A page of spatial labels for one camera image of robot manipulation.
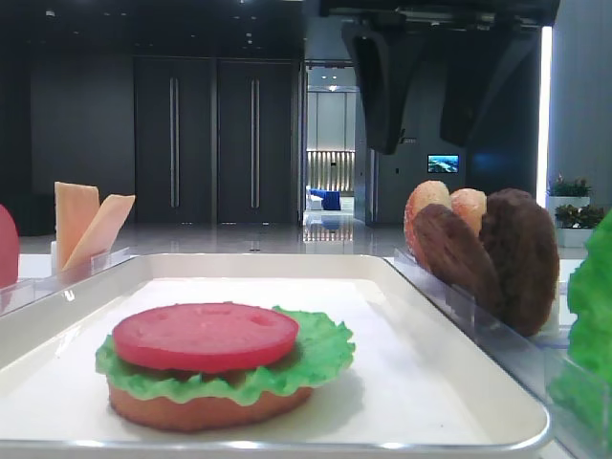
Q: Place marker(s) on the upright red tomato slice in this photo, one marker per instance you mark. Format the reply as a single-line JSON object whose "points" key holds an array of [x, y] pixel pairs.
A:
{"points": [[9, 249]]}

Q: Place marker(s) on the black double door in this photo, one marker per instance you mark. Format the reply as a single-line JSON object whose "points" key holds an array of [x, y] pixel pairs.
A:
{"points": [[216, 141]]}

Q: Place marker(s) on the bun slice under lettuce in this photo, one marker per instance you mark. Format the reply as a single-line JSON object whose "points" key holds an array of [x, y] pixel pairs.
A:
{"points": [[202, 413]]}

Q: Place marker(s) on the orange cheese slice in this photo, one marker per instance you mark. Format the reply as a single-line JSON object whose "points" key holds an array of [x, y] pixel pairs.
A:
{"points": [[75, 208], [101, 234]]}

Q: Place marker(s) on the potted plants in planter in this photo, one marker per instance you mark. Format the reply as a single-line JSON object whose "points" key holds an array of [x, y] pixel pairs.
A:
{"points": [[575, 218]]}

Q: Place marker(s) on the long clear left strip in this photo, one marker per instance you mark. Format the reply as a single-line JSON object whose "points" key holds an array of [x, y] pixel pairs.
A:
{"points": [[27, 291]]}

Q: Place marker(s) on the wall monitor screen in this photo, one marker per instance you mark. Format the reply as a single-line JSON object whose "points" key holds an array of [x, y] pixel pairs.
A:
{"points": [[442, 163]]}

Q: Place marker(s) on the right orange cheese slice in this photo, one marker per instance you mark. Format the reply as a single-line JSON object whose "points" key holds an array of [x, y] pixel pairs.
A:
{"points": [[101, 234]]}

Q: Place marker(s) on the brown meat patty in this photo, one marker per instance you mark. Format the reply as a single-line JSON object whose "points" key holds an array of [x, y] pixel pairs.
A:
{"points": [[520, 238], [446, 247]]}

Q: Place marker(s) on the white rectangular metal tray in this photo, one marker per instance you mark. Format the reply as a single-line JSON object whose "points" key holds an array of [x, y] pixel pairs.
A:
{"points": [[418, 387]]}

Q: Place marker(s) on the upright green lettuce leaf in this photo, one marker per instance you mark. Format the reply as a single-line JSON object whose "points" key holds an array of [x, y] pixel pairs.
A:
{"points": [[590, 334]]}

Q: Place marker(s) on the long clear right strip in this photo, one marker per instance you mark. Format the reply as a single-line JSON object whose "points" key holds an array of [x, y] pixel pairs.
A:
{"points": [[533, 362]]}

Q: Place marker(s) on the red tomato slice on tray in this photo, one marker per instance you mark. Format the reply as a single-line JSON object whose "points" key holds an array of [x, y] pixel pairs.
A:
{"points": [[205, 337]]}

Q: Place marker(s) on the left orange cheese slice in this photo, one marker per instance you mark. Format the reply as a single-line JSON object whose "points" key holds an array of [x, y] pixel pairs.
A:
{"points": [[75, 208]]}

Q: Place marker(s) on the long clear strip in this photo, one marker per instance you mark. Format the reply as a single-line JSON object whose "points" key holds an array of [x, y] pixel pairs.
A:
{"points": [[533, 362], [27, 291]]}

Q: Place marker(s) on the black overhead robot arm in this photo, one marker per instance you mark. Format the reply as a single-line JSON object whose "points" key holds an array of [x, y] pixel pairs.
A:
{"points": [[461, 51]]}

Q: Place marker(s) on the green lettuce leaf on tray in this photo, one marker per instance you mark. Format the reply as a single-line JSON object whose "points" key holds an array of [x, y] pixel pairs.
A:
{"points": [[322, 350]]}

